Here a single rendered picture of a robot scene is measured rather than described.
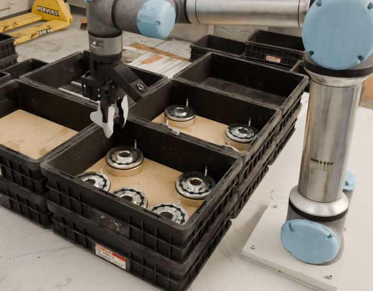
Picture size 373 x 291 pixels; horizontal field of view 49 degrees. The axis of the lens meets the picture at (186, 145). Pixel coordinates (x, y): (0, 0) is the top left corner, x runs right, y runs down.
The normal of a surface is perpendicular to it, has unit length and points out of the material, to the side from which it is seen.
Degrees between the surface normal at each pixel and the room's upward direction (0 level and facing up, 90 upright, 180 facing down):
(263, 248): 4
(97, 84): 90
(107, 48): 90
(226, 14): 107
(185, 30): 90
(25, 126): 0
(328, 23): 79
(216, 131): 0
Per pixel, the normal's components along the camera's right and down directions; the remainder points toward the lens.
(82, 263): 0.05, -0.83
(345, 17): -0.44, 0.31
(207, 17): -0.40, 0.73
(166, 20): 0.89, 0.29
